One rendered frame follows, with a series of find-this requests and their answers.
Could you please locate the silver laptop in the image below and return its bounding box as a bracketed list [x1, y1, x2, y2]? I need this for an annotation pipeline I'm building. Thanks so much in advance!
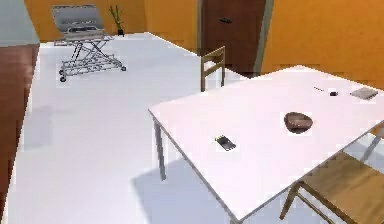
[50, 3, 107, 38]

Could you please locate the wooden chair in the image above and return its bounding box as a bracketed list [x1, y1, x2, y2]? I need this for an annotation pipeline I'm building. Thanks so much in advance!
[279, 126, 384, 224]
[200, 45, 227, 93]

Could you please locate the white table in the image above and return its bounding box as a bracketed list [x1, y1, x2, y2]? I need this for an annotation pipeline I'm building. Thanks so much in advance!
[147, 65, 384, 224]

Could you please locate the dark brown room door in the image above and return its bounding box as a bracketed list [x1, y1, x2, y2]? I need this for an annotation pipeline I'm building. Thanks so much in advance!
[200, 0, 267, 77]

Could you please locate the brown bowl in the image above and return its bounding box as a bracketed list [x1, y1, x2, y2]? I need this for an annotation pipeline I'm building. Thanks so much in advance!
[283, 111, 314, 135]

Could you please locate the grey metal folding stand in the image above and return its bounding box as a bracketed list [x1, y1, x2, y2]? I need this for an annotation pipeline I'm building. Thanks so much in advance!
[53, 33, 128, 83]

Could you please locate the green house plant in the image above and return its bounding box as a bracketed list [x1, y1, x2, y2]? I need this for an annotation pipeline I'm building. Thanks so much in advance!
[108, 4, 126, 37]

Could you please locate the grey book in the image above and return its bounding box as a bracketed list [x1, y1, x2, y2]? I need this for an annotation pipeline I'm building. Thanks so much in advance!
[349, 86, 379, 101]

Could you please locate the brown cabinet with grey top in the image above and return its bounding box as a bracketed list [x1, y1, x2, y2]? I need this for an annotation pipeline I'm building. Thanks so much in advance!
[0, 0, 41, 214]

